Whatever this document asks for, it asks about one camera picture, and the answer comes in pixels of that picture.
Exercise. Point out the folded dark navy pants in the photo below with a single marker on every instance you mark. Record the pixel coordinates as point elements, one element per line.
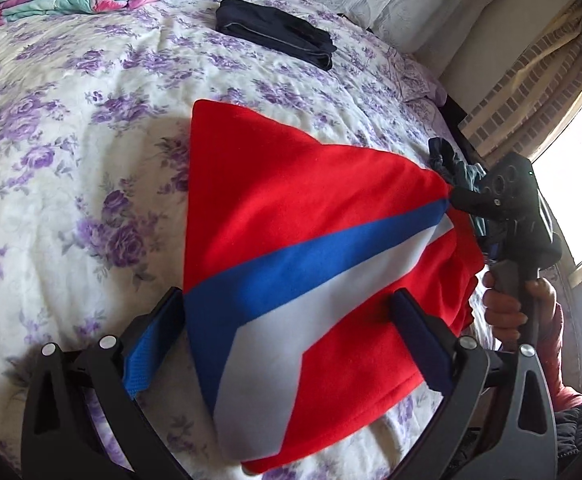
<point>271,30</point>

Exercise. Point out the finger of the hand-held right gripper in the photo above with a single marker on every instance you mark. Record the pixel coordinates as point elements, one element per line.
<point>473,202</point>

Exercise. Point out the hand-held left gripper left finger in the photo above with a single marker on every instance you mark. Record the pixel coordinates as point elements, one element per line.
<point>156,340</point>

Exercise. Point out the dark blue jeans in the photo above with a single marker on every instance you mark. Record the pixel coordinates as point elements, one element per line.
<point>451,160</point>

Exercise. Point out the person's right hand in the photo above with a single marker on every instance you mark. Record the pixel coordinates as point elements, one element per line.
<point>501,310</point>

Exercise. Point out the purple floral bedsheet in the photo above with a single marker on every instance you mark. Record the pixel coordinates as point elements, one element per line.
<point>71,135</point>

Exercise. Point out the red blue white sweater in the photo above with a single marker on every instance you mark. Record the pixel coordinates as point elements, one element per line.
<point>281,185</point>

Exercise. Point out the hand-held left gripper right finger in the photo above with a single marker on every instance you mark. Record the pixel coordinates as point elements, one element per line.
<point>421,345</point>

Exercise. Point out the brick pattern curtain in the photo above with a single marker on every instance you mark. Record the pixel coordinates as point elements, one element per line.
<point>521,95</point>

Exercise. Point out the purple floral pillow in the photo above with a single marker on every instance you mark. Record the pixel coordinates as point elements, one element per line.
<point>421,85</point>

